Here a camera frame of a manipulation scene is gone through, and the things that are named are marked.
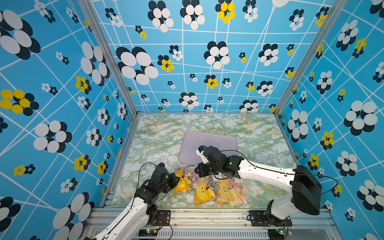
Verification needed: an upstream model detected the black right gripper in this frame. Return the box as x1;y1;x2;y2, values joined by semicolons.
192;161;223;178

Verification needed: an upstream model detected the ziploc bag with yellow duck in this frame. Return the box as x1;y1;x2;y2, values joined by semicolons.
174;166;199;193

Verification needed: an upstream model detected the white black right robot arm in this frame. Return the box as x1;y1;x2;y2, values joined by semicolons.
195;146;323;226

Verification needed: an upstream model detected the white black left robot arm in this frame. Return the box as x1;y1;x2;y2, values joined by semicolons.
84;162;180;240

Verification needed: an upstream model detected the ziploc bag of candies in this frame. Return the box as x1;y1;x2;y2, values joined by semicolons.
194;177;247;205

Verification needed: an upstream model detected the lilac plastic tray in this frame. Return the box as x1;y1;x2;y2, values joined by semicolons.
178;131;237;166

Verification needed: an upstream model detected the left green circuit board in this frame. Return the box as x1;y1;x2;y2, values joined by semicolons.
138;229;158;238

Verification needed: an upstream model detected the green circuit board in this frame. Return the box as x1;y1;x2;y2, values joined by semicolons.
268;229;289;240
138;229;158;238

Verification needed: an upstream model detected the right green circuit board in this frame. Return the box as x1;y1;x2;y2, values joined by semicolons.
268;229;289;240

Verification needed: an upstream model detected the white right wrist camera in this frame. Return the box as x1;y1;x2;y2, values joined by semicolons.
196;146;209;164

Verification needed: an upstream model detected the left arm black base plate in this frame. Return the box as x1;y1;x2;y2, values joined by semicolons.
147;209;171;227

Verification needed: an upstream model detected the aluminium front rail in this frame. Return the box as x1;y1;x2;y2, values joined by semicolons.
80;208;343;240

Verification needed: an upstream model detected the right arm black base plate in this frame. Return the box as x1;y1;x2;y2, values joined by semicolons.
247;210;293;227

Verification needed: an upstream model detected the aluminium corner post left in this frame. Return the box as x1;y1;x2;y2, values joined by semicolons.
78;0;139;118

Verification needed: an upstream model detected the aluminium corner post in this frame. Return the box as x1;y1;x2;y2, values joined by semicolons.
273;0;349;116
78;0;139;118

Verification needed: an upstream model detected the aluminium corner post right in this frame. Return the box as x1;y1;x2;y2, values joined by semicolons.
273;0;349;116

